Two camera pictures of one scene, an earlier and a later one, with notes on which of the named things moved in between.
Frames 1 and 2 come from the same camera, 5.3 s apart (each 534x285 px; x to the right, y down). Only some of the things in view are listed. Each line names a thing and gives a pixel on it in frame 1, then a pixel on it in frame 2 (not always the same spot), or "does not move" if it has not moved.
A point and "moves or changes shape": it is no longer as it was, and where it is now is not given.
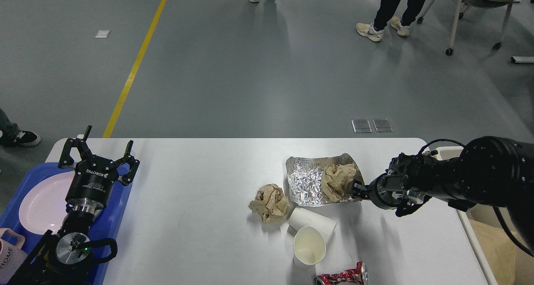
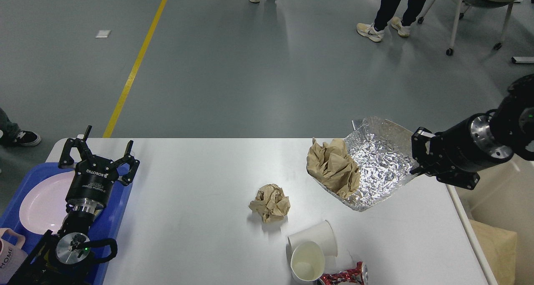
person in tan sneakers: (386, 5) does not move
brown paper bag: (499, 250) does not move
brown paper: (334, 179) moves or changes shape
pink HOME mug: (11, 256) does not move
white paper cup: (300, 217) → (321, 233)
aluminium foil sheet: (304, 179) → (382, 150)
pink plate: (42, 208) does not move
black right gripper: (391, 191) → (475, 143)
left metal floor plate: (361, 126) does not move
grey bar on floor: (522, 59) does not move
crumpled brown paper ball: (271, 203) does not move
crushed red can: (359, 276) does not move
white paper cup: (309, 246) → (308, 262)
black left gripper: (94, 177) does not move
